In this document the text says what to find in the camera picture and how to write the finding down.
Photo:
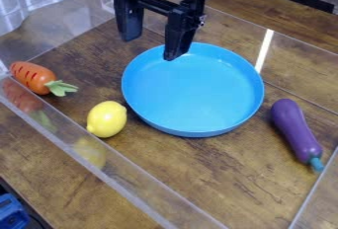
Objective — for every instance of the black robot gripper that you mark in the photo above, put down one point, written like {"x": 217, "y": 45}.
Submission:
{"x": 182, "y": 12}

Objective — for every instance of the yellow toy lemon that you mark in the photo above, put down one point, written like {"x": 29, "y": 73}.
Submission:
{"x": 106, "y": 119}

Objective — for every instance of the blue round tray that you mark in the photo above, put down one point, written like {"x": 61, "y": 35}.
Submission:
{"x": 197, "y": 96}

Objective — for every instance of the orange toy carrot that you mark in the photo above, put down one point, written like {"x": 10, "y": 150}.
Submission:
{"x": 39, "y": 79}

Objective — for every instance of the purple toy eggplant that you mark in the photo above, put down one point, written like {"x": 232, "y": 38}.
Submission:
{"x": 289, "y": 120}

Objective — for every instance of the clear acrylic barrier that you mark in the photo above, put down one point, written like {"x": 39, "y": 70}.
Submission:
{"x": 168, "y": 207}

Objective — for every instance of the blue device corner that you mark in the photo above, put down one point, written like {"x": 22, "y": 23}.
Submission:
{"x": 14, "y": 216}

